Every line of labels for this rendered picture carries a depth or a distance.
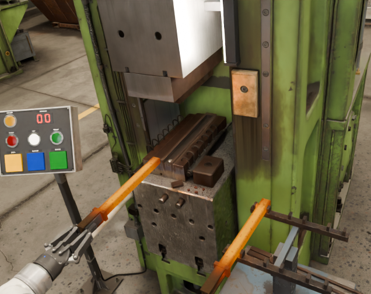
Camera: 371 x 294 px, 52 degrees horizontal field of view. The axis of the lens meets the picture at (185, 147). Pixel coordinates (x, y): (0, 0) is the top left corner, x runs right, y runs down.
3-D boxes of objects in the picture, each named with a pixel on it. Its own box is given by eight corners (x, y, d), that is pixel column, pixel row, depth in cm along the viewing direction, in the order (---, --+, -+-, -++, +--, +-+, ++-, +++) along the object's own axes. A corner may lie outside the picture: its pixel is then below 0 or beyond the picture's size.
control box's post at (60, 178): (101, 290, 223) (43, 133, 165) (96, 288, 225) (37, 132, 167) (105, 285, 226) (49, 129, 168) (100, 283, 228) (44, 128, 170)
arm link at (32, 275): (43, 307, 98) (59, 289, 103) (31, 284, 93) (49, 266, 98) (20, 294, 103) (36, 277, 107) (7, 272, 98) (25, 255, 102)
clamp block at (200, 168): (212, 188, 147) (211, 175, 143) (193, 184, 150) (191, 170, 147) (225, 171, 155) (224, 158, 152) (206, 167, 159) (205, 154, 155)
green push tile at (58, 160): (67, 169, 159) (65, 151, 158) (50, 170, 159) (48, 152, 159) (68, 168, 160) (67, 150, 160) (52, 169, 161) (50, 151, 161)
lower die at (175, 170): (185, 182, 152) (182, 164, 148) (144, 171, 161) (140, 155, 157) (227, 130, 182) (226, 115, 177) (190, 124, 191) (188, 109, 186)
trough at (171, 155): (172, 165, 151) (172, 162, 150) (161, 163, 153) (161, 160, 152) (216, 116, 180) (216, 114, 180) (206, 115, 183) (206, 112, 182)
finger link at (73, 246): (56, 252, 105) (59, 254, 104) (85, 226, 112) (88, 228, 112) (60, 262, 107) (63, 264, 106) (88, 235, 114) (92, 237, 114)
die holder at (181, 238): (219, 277, 165) (212, 199, 141) (147, 251, 183) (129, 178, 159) (262, 198, 205) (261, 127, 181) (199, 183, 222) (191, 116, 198)
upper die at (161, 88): (174, 102, 133) (170, 77, 128) (128, 96, 142) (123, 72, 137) (222, 60, 163) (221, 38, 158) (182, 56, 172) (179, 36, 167)
